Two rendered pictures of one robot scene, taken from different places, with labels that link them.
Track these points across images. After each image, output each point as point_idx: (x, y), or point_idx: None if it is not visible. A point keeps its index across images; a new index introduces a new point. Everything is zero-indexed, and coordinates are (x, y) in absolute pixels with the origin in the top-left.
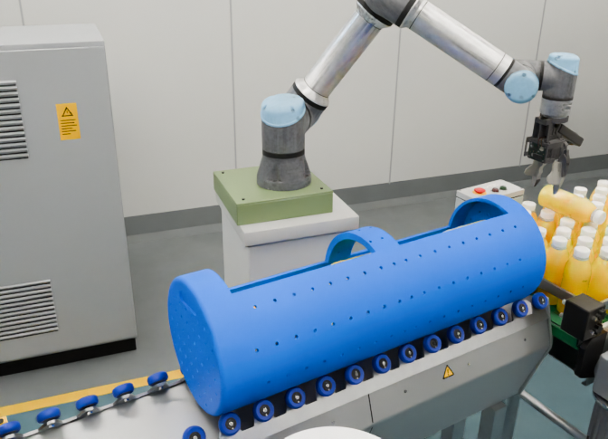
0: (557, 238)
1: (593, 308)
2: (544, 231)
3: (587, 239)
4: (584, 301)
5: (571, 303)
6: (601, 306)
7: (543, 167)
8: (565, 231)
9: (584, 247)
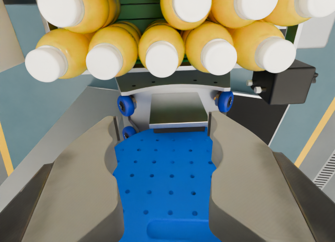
0: (216, 63)
1: (307, 91)
2: (176, 61)
3: None
4: (290, 90)
5: (277, 104)
6: (312, 78)
7: (105, 165)
8: (204, 10)
9: (280, 45)
